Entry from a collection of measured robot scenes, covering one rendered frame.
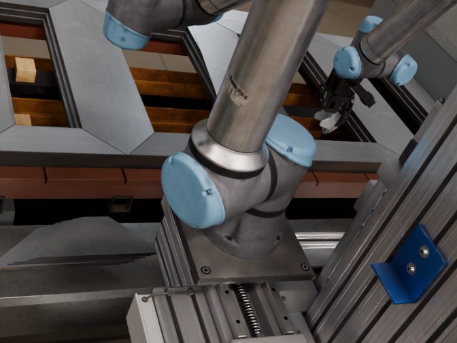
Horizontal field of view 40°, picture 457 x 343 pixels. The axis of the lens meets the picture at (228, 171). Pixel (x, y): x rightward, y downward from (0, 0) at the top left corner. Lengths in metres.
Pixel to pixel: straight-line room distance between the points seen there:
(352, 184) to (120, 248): 0.69
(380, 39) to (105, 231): 0.76
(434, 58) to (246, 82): 1.70
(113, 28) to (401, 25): 0.68
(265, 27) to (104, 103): 0.91
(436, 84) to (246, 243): 1.50
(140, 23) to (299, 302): 0.58
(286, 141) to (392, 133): 1.09
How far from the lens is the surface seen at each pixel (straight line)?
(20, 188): 1.43
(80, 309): 1.75
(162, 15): 1.00
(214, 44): 2.06
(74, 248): 1.43
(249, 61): 0.78
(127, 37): 0.99
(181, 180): 0.88
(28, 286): 1.40
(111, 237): 1.48
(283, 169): 0.96
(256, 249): 1.07
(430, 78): 2.45
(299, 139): 0.99
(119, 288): 1.44
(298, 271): 1.11
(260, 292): 1.13
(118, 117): 1.58
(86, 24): 1.94
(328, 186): 1.75
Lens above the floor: 1.77
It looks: 36 degrees down
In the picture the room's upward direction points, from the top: 24 degrees clockwise
